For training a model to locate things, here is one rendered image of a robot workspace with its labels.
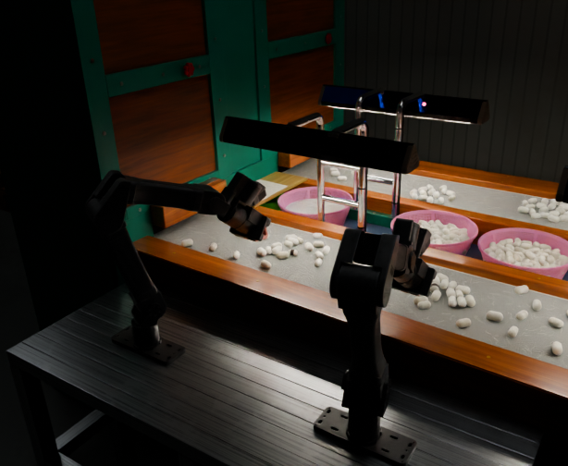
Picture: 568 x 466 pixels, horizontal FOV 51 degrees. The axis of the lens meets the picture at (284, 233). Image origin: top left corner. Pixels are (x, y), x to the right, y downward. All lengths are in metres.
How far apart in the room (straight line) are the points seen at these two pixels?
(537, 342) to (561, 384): 0.18
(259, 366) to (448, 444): 0.46
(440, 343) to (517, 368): 0.16
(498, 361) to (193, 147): 1.19
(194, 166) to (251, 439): 1.06
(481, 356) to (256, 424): 0.49
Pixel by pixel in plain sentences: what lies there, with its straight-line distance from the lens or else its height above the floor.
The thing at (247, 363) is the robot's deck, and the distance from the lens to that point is 1.44.
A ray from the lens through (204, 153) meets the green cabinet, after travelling 2.06.
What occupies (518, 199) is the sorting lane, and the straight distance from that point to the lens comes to 2.27.
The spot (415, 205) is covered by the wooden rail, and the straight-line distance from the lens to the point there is 2.07.
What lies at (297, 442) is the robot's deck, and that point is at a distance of 1.24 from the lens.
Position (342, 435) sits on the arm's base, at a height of 0.68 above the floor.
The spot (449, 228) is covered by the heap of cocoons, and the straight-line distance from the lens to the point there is 2.01.
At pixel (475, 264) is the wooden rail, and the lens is 1.70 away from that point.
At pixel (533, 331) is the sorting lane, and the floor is 0.74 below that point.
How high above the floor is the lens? 1.54
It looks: 25 degrees down
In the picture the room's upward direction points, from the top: 2 degrees counter-clockwise
